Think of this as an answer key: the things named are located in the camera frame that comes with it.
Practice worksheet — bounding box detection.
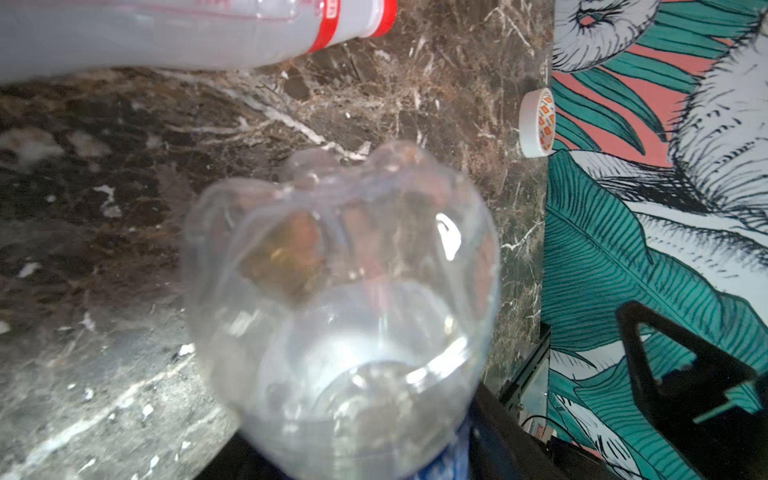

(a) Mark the small bottle blue label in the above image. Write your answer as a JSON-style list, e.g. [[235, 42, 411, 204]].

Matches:
[[180, 141, 500, 479]]

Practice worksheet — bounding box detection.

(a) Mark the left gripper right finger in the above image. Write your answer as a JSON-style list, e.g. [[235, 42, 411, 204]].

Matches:
[[470, 383, 566, 479]]

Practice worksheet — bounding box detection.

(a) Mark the roll of clear tape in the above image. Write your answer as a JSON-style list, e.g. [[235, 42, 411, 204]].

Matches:
[[518, 88, 556, 158]]

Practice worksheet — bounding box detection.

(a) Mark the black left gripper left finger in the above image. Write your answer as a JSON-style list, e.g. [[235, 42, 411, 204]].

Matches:
[[195, 432, 270, 480]]

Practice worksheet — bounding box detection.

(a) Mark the clear bottle red cap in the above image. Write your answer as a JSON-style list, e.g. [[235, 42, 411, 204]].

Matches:
[[1, 0, 398, 84]]

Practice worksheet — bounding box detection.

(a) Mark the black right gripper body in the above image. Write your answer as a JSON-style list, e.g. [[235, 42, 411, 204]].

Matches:
[[652, 375, 767, 479]]

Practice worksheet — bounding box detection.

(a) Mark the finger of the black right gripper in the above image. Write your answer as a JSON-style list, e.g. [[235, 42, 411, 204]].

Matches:
[[615, 301, 757, 431]]

